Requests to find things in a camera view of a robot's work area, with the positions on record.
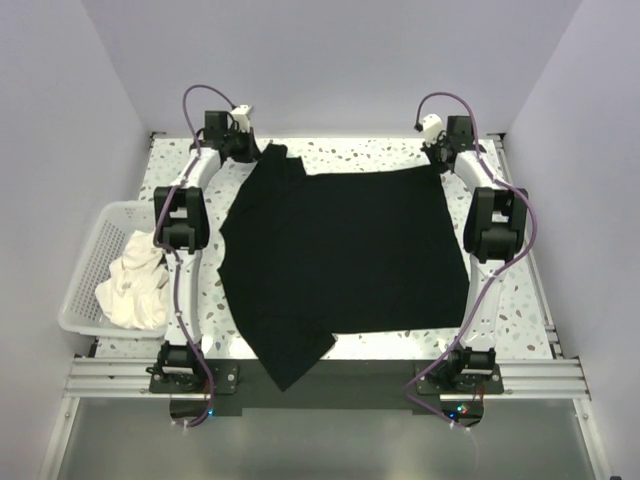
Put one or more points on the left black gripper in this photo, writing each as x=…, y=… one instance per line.
x=252, y=149

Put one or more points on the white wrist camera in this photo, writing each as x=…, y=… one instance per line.
x=431, y=127
x=241, y=116

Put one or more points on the white t shirt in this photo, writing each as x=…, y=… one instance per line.
x=136, y=294

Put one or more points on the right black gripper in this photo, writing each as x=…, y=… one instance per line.
x=429, y=151

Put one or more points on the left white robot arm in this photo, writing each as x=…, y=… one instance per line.
x=182, y=231

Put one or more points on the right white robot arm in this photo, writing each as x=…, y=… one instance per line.
x=492, y=237

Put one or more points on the white plastic laundry basket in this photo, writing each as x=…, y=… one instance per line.
x=81, y=312

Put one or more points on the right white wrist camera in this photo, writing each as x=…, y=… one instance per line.
x=431, y=127

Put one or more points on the black t shirt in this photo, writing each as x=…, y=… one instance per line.
x=309, y=257

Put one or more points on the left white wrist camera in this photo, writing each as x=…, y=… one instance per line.
x=241, y=116

